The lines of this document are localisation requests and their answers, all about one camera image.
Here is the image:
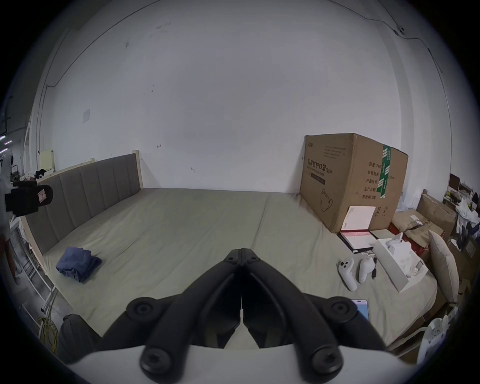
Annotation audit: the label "yellow cable coil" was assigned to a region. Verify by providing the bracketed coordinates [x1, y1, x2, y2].
[35, 314, 59, 356]

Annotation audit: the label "white booklet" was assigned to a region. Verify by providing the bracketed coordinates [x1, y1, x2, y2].
[340, 205, 377, 232]

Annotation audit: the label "dark blue garment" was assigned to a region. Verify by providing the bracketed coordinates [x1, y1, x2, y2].
[56, 246, 103, 284]

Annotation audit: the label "beige cushion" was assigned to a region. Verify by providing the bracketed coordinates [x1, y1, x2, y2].
[428, 229, 460, 304]

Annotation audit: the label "grey padded headboard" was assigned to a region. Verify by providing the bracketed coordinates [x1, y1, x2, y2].
[20, 150, 145, 256]

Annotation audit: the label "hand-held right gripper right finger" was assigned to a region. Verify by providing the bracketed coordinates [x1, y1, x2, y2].
[243, 248, 391, 378]

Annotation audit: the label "white plastic chair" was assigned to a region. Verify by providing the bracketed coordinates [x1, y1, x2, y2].
[415, 316, 460, 365]

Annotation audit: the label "large brown cardboard carton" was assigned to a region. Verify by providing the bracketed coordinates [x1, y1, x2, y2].
[299, 133, 409, 234]

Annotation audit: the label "black-edged white flat box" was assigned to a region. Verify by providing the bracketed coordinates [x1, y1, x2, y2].
[337, 229, 380, 254]

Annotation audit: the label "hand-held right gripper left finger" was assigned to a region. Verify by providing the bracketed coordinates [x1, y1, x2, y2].
[94, 248, 244, 377]

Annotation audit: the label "phone with pale blue screen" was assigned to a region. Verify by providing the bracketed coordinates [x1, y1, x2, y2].
[350, 299, 370, 323]

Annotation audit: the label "bed with beige sheet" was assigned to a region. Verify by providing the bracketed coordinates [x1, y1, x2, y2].
[20, 187, 439, 361]

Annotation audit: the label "white hand controller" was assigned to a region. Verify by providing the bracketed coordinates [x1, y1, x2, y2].
[337, 258, 358, 292]
[358, 256, 377, 284]

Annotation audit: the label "white tissue box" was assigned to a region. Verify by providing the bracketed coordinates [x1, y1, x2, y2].
[371, 232, 429, 293]

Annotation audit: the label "person's legs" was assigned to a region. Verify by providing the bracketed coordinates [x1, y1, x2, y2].
[59, 314, 104, 364]

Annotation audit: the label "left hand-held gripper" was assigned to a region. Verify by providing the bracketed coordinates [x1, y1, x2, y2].
[0, 150, 54, 217]

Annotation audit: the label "crumpled brown open carton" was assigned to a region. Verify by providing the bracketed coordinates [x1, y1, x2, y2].
[391, 209, 433, 249]

